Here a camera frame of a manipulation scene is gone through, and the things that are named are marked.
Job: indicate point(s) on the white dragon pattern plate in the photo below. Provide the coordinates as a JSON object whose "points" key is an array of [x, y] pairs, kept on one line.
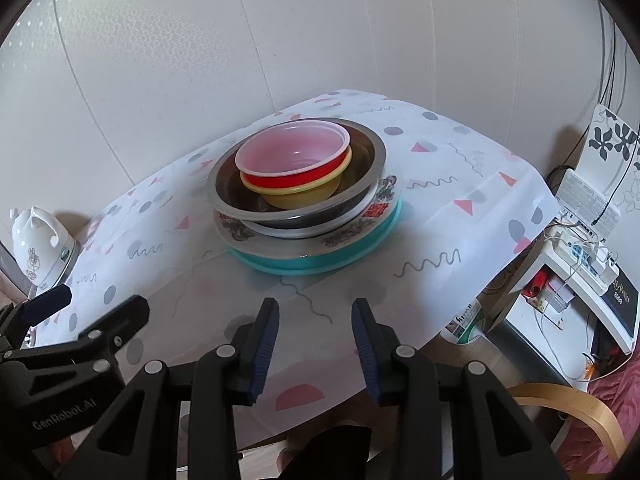
{"points": [[382, 204]]}

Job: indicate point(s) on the yellow plastic bowl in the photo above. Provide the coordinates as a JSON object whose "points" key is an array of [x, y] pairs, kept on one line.
{"points": [[300, 190]]}

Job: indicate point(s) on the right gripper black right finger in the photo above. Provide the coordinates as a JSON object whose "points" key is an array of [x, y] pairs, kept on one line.
{"points": [[397, 375]]}

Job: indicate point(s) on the stainless steel bowl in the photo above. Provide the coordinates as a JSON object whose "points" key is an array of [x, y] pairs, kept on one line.
{"points": [[229, 196]]}

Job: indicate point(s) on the white ceramic electric kettle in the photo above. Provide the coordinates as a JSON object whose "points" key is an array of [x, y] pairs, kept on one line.
{"points": [[42, 247]]}

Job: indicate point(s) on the white side shelf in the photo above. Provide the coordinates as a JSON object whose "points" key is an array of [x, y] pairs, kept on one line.
{"points": [[570, 315]]}

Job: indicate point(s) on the white leaf pattern box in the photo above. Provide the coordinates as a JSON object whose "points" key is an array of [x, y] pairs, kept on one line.
{"points": [[610, 159]]}

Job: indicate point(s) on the patterned white tablecloth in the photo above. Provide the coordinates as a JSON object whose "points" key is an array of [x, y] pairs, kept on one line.
{"points": [[450, 209]]}

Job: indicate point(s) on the pink red plastic bowl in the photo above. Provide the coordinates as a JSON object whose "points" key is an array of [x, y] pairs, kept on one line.
{"points": [[292, 154]]}

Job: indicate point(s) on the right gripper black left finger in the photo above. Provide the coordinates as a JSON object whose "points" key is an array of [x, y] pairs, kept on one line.
{"points": [[231, 375]]}

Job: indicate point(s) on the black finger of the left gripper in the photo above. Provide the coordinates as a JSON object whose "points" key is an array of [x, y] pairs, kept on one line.
{"points": [[94, 349], [41, 307]]}

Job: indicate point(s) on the teal plastic plate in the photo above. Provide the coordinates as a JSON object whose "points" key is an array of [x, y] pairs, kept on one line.
{"points": [[338, 257]]}

